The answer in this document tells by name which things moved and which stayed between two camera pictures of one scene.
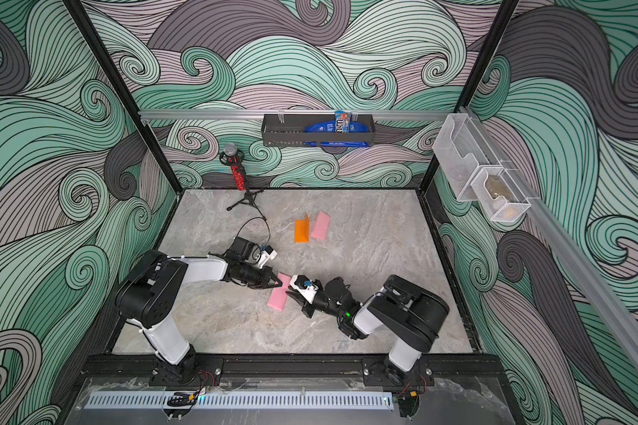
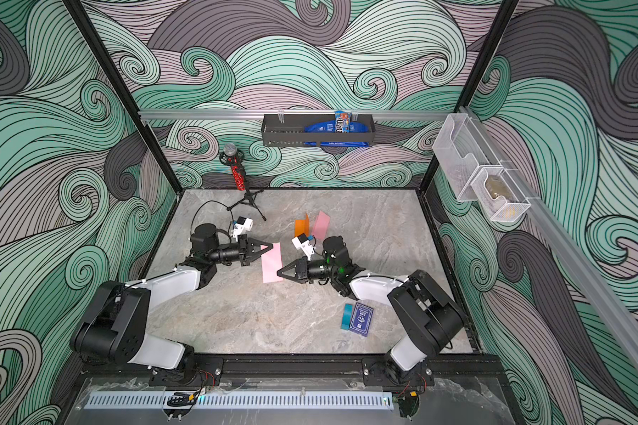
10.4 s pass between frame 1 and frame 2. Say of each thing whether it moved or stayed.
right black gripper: moved
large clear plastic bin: stayed
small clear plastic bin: stayed
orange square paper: stayed
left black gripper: moved
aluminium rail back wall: stayed
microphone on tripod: stayed
